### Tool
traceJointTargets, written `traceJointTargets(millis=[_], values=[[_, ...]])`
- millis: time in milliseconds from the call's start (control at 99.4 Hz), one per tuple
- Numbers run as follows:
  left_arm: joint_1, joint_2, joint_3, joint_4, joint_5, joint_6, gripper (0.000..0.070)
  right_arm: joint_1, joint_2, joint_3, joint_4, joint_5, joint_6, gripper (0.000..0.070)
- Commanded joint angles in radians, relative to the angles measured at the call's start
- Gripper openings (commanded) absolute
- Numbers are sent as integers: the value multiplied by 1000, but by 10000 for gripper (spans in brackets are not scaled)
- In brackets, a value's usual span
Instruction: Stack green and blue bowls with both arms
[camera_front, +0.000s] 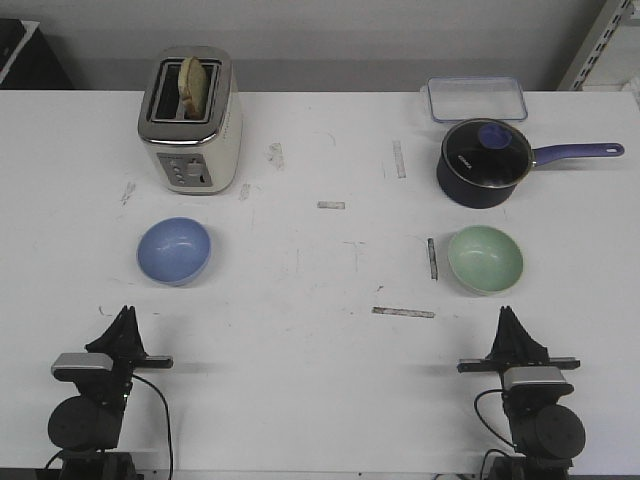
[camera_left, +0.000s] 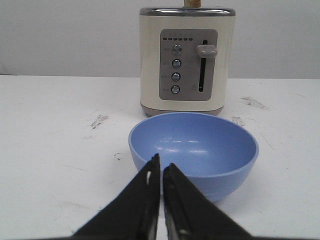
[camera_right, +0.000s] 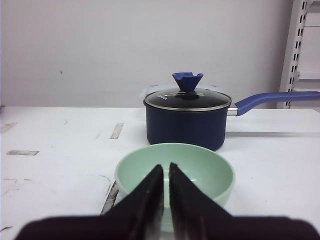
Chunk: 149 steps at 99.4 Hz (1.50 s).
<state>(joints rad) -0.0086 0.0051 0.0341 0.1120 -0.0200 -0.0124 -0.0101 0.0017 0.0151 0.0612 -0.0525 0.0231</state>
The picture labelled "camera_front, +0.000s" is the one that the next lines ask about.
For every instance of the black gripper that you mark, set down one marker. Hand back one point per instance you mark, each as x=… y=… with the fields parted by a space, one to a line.
x=125 y=359
x=510 y=329

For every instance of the green bowl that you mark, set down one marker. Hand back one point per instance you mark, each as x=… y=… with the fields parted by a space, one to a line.
x=485 y=259

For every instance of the blue bowl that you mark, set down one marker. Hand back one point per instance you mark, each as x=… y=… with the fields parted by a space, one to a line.
x=174 y=251

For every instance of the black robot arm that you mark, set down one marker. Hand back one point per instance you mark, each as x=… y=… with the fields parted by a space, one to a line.
x=545 y=436
x=86 y=428

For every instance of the dark blue saucepan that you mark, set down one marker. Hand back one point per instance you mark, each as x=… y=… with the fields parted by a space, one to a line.
x=482 y=198

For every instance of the glass pot lid blue knob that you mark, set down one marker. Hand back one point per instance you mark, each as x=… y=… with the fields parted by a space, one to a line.
x=487 y=153

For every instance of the cream and chrome toaster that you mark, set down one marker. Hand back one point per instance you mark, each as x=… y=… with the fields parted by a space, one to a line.
x=195 y=157

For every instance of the clear plastic container blue rim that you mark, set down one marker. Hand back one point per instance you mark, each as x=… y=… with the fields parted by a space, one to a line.
x=454 y=99

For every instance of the toast slice in toaster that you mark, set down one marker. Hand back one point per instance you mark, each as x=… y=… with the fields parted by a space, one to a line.
x=192 y=87

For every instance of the white slotted shelving rack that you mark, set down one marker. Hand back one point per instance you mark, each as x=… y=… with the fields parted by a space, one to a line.
x=608 y=57

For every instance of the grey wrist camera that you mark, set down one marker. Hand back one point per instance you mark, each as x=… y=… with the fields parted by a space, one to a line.
x=549 y=378
x=81 y=367

